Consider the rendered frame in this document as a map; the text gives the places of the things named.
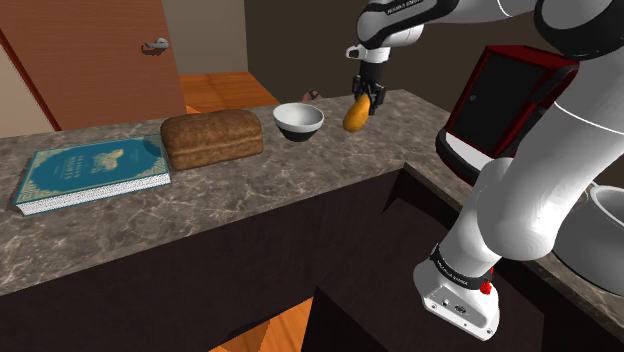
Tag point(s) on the white round pot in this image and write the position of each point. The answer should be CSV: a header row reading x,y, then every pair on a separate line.
x,y
597,239

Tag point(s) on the teal hardcover book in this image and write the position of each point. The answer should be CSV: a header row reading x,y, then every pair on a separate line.
x,y
88,171

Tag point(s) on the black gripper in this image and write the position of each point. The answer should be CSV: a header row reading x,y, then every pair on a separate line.
x,y
370,74

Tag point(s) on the white bowl with black base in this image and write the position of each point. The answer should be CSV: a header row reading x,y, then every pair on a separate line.
x,y
298,120

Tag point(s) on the brown bread loaf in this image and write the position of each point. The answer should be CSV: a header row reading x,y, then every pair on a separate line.
x,y
212,138

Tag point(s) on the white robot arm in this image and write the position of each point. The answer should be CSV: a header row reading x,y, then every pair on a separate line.
x,y
531,190

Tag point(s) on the red and black appliance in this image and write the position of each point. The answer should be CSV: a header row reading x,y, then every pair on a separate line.
x,y
497,105

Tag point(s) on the orange potato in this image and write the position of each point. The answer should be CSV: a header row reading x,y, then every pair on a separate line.
x,y
356,114

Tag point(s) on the brown wooden door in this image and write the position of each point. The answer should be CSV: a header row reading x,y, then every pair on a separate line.
x,y
92,58

